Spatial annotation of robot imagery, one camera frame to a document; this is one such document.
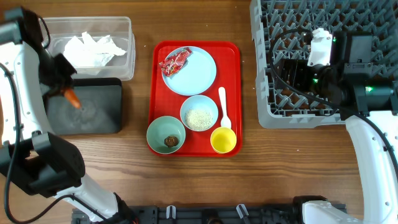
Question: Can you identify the orange carrot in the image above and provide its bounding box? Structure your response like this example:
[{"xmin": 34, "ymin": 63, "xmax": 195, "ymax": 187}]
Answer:
[{"xmin": 63, "ymin": 88, "xmax": 81, "ymax": 109}]

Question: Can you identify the white napkin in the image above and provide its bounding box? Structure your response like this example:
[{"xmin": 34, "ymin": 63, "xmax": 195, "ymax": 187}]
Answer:
[{"xmin": 63, "ymin": 32, "xmax": 126, "ymax": 68}]

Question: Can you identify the yellow cup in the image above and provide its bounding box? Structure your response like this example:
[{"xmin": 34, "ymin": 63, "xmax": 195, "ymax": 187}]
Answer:
[{"xmin": 210, "ymin": 127, "xmax": 237, "ymax": 154}]

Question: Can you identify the light blue rice bowl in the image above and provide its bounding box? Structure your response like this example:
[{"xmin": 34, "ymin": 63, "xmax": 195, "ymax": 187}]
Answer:
[{"xmin": 180, "ymin": 95, "xmax": 218, "ymax": 132}]

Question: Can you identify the red snack wrapper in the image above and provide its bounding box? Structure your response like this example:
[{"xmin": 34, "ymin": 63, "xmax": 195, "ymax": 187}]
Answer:
[{"xmin": 159, "ymin": 47, "xmax": 192, "ymax": 77}]

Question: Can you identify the green bowl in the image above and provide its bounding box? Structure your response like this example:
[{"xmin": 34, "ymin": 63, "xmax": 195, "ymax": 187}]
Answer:
[{"xmin": 146, "ymin": 116, "xmax": 186, "ymax": 154}]

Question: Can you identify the brown food ball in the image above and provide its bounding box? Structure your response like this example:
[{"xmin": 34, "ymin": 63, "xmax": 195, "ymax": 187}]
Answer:
[{"xmin": 164, "ymin": 136, "xmax": 179, "ymax": 147}]

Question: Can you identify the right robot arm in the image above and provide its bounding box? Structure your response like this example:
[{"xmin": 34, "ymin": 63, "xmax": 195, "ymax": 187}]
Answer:
[{"xmin": 270, "ymin": 28, "xmax": 397, "ymax": 223}]

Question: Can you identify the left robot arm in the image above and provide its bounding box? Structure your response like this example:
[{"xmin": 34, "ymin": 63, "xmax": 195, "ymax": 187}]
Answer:
[{"xmin": 1, "ymin": 7, "xmax": 139, "ymax": 223}]

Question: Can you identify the grey dishwasher rack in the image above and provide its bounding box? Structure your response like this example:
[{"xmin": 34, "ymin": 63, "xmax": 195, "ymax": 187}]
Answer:
[{"xmin": 249, "ymin": 0, "xmax": 397, "ymax": 129}]

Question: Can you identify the black waste tray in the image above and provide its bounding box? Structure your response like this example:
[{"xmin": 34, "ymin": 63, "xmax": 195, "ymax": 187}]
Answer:
[{"xmin": 45, "ymin": 78, "xmax": 123, "ymax": 135}]

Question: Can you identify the white plastic spoon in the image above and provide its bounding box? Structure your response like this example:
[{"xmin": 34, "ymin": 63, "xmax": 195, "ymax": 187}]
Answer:
[{"xmin": 218, "ymin": 87, "xmax": 232, "ymax": 129}]

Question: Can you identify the light blue plate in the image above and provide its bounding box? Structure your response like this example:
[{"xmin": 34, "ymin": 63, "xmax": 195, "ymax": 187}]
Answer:
[{"xmin": 162, "ymin": 46, "xmax": 217, "ymax": 96}]

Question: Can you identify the red serving tray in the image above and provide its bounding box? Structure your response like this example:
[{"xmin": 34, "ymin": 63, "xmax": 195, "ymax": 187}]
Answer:
[{"xmin": 149, "ymin": 40, "xmax": 243, "ymax": 157}]

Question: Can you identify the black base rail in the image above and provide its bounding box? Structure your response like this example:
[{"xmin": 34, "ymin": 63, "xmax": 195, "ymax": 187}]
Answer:
[{"xmin": 70, "ymin": 204, "xmax": 348, "ymax": 224}]

